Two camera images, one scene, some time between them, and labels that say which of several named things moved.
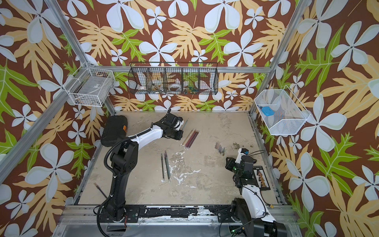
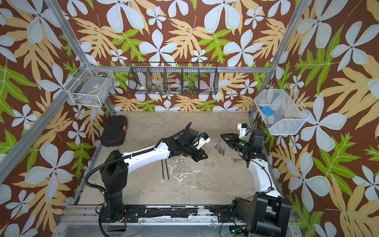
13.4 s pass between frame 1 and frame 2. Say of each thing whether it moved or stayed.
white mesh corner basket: stayed
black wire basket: stayed
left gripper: moved
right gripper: moved
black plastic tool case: stayed
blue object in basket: stayed
